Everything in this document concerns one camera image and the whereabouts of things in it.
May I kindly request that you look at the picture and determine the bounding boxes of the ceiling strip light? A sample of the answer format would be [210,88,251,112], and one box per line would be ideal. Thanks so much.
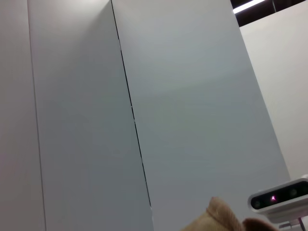
[232,0,267,14]

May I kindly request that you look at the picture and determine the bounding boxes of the white head depth camera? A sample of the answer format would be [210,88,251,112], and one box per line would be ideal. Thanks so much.
[247,174,308,224]

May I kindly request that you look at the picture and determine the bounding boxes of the khaki canvas food bag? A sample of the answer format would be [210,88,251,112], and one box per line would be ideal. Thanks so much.
[179,196,280,231]

